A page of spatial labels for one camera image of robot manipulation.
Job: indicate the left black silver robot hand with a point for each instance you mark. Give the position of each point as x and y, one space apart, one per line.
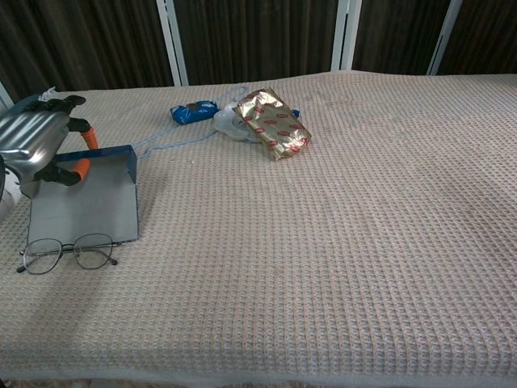
32 137

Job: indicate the blue rectangular box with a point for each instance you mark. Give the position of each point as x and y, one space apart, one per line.
89 206

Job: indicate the thin black-framed eyeglasses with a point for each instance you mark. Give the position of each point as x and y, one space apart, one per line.
93 252

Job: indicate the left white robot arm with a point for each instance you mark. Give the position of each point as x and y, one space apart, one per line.
8 198

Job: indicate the blue cookie packet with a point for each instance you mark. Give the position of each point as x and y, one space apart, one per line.
190 113

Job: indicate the white flower shaped dish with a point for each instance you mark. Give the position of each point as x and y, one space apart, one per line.
226 121

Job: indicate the gold foil snack bag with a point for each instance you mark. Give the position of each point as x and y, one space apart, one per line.
274 129

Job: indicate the small blue snack wrapper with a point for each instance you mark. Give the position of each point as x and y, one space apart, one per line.
295 113

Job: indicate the beige waffle weave cloth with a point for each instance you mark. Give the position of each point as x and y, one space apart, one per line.
323 242

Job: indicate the white partition frame post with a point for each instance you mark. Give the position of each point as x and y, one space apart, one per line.
4 95
444 36
343 36
171 40

